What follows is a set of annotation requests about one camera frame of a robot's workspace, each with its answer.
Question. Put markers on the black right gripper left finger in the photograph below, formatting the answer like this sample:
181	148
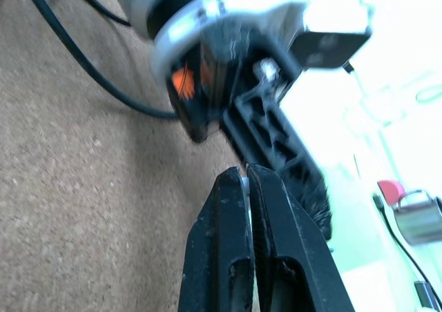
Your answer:
217	250

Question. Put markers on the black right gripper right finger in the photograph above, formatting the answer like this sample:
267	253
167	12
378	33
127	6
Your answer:
293	256

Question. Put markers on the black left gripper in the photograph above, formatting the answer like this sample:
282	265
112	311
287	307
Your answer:
221	84

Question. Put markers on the clear plastic box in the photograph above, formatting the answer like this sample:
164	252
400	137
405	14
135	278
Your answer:
397	112

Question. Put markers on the red round object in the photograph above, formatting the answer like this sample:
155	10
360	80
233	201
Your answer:
391	192

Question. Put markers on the shiny metal cup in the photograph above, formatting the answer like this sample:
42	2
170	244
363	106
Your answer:
419	219

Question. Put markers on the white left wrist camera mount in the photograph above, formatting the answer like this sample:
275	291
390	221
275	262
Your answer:
328	15

